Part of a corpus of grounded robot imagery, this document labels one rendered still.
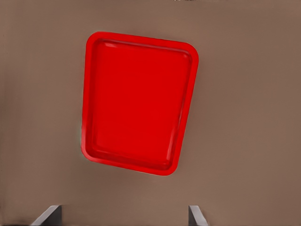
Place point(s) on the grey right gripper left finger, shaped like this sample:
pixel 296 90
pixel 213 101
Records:
pixel 50 217

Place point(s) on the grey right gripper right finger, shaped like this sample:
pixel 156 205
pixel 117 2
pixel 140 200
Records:
pixel 195 217

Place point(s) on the red rectangular plastic tray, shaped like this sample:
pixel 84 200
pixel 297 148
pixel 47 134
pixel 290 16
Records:
pixel 138 103

